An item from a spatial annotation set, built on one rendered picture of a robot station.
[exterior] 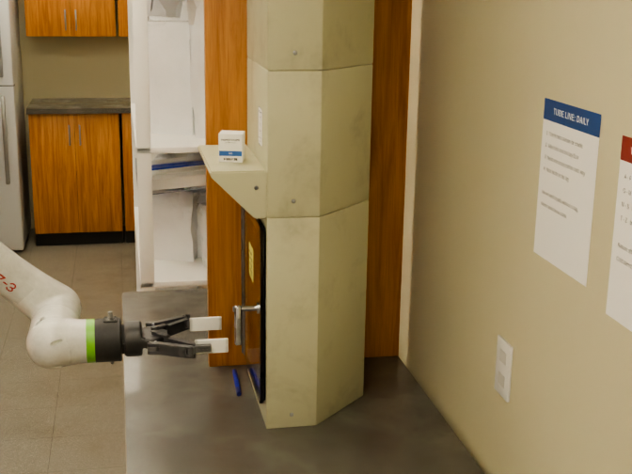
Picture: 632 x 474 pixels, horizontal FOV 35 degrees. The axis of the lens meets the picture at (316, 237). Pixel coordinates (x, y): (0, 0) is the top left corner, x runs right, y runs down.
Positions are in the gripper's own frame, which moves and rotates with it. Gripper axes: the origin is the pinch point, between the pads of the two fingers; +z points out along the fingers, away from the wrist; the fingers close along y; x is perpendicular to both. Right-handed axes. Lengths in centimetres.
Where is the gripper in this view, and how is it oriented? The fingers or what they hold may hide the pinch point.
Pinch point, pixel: (219, 334)
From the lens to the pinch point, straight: 217.0
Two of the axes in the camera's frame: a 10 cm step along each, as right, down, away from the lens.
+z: 9.8, -0.3, 1.9
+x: -0.2, 9.7, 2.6
